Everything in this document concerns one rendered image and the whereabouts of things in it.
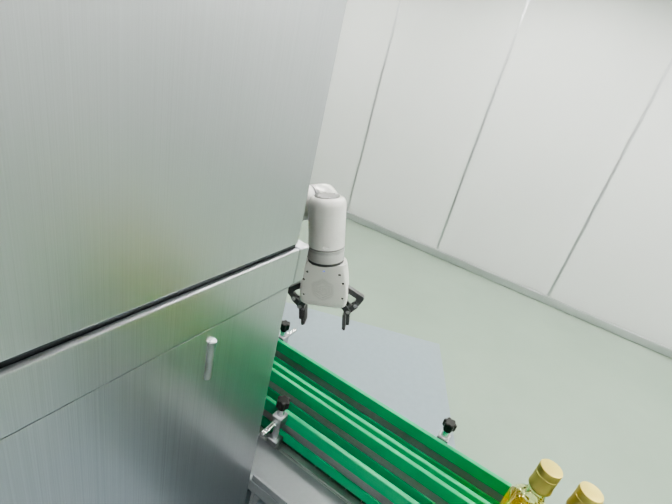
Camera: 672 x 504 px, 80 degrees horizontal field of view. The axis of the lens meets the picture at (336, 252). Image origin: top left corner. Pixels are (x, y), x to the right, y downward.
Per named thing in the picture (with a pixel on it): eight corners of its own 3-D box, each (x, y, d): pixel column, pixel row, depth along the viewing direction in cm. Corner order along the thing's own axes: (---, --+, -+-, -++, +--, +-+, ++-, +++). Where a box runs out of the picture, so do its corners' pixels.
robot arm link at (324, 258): (297, 249, 79) (297, 262, 80) (341, 253, 78) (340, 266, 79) (306, 236, 86) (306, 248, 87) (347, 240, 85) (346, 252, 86)
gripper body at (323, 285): (297, 258, 80) (297, 306, 84) (347, 263, 78) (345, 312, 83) (306, 244, 87) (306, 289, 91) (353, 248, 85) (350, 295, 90)
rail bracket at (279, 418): (249, 455, 83) (258, 409, 78) (270, 434, 89) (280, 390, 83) (263, 467, 82) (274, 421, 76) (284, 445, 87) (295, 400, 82)
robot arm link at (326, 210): (289, 181, 85) (330, 178, 89) (290, 228, 89) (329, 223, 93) (317, 200, 73) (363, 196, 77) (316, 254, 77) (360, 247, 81)
